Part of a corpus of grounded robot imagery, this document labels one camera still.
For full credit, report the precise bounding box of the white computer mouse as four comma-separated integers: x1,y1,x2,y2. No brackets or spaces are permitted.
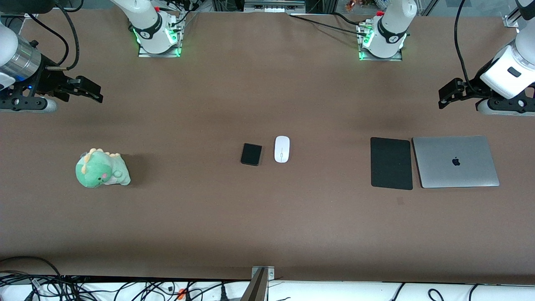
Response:
274,135,290,163

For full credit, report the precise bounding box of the black mouse pad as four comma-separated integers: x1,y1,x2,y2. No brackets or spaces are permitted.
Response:
370,137,413,191

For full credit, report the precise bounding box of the silver laptop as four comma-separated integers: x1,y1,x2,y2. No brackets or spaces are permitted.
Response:
413,135,500,189

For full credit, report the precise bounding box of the green plush dinosaur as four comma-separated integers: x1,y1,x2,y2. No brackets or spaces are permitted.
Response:
75,148,131,189

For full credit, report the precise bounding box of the black device housing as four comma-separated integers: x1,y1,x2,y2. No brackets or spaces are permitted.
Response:
0,0,56,15

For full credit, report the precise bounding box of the small black square box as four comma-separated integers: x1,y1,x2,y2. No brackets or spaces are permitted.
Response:
240,143,263,167

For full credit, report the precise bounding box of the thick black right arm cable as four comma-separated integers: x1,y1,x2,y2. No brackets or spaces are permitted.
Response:
44,0,81,71

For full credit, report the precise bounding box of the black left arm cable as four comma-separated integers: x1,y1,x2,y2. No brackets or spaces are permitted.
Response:
453,0,479,94

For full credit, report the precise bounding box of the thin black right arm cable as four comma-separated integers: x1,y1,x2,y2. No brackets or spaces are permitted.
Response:
25,12,70,64

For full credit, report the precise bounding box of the aluminium frame profile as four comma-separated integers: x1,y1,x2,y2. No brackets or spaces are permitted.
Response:
503,0,525,28

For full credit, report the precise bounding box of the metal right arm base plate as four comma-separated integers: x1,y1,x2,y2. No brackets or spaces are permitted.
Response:
138,24,181,58

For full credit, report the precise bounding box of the black base power cable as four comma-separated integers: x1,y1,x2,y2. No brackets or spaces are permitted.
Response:
161,0,202,32

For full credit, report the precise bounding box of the long black table cable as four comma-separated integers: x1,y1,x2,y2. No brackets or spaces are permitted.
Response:
288,14,369,36

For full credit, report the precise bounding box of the black looped cable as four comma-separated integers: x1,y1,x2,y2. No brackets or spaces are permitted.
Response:
0,255,64,289

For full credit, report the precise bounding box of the aluminium support post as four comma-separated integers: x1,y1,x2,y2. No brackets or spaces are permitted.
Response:
242,268,269,301

